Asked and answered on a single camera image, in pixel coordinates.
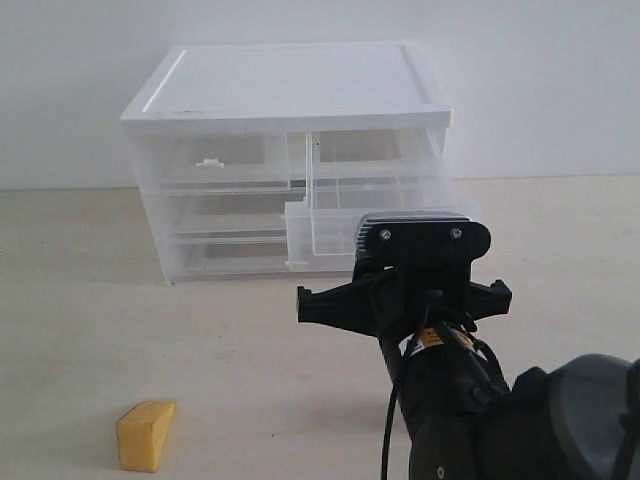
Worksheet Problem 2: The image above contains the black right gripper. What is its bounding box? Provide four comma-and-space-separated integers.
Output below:
296, 261, 512, 341

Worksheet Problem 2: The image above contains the white plastic drawer cabinet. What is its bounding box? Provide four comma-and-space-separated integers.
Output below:
120, 40, 453, 284

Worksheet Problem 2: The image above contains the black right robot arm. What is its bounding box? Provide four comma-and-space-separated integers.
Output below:
297, 265, 639, 479

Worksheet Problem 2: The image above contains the bottom wide clear drawer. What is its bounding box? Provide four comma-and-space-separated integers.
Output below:
178, 236, 291, 276

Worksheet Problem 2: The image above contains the yellow cheese wedge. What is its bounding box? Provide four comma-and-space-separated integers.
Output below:
116, 400, 177, 473

